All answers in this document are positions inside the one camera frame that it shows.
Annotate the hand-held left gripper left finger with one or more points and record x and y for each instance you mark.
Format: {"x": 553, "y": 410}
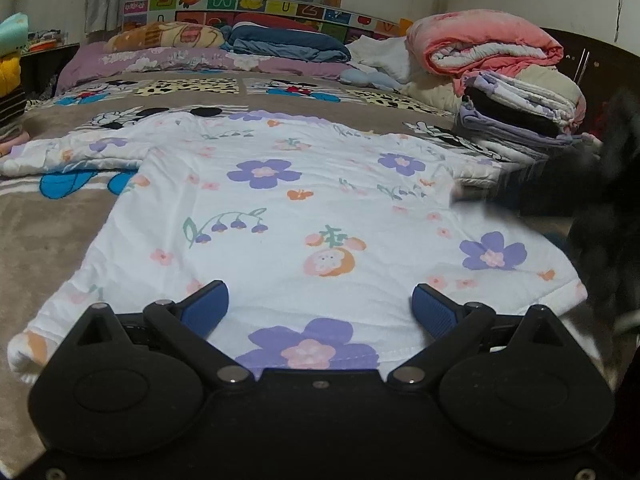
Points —
{"x": 207, "y": 306}

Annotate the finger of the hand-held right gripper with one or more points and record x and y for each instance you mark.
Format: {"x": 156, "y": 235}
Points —
{"x": 545, "y": 185}

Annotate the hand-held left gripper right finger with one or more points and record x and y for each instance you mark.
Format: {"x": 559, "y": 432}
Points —
{"x": 433, "y": 310}

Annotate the white floral shirt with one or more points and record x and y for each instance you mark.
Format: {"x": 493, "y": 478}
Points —
{"x": 300, "y": 210}

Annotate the dark striped folded clothes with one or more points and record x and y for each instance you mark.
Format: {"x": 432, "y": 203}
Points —
{"x": 11, "y": 115}

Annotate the lavender folded bedding stack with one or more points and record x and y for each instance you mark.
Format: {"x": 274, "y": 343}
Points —
{"x": 520, "y": 110}

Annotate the cream folded blanket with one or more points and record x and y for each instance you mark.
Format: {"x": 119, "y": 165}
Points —
{"x": 530, "y": 87}

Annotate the dark wooden cabinet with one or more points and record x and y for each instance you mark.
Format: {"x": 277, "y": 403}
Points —
{"x": 595, "y": 60}

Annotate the pink folded quilt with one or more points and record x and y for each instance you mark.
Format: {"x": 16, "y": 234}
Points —
{"x": 480, "y": 42}

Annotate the printed cartoon blanket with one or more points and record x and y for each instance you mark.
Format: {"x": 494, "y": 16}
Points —
{"x": 60, "y": 220}

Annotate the white cloth pile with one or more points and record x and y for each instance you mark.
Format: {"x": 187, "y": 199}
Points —
{"x": 382, "y": 55}

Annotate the purple floral bed sheet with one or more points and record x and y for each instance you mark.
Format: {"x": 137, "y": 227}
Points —
{"x": 200, "y": 62}

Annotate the orange printed pillow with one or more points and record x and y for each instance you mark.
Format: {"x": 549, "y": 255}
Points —
{"x": 165, "y": 36}

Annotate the blue folded quilt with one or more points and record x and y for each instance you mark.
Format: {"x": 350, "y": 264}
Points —
{"x": 290, "y": 42}

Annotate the colourful foam headboard mat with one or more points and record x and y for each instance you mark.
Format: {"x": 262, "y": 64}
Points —
{"x": 320, "y": 12}

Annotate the dark desk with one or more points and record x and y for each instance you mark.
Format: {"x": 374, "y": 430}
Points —
{"x": 45, "y": 65}

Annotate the red pillow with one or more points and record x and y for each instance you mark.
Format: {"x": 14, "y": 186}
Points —
{"x": 275, "y": 21}

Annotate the yellow folded cloth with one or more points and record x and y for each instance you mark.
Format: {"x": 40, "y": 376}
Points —
{"x": 9, "y": 72}

